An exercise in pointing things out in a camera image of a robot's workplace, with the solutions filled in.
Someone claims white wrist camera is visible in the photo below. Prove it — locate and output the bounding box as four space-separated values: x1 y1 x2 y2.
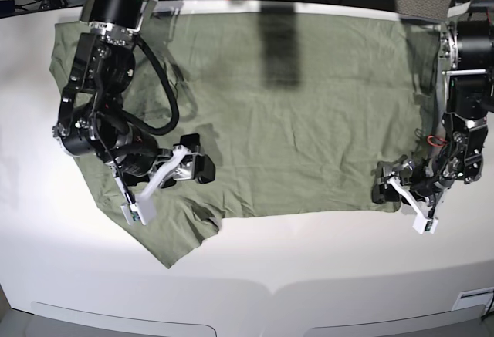
120 198 157 225
412 215 438 234

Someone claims green T-shirt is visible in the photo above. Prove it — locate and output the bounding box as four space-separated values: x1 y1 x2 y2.
49 9 445 270

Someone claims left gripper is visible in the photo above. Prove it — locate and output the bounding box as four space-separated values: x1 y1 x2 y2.
371 157 455 204

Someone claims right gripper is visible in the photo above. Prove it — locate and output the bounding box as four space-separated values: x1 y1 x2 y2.
111 133 216 189

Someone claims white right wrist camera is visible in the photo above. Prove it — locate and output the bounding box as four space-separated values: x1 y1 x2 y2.
120 198 157 225

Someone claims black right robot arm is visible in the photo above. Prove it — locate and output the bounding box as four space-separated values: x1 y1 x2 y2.
53 0 216 194

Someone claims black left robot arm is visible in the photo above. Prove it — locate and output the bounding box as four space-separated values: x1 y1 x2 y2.
371 0 493 206

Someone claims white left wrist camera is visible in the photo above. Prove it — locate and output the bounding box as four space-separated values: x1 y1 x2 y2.
412 215 438 234

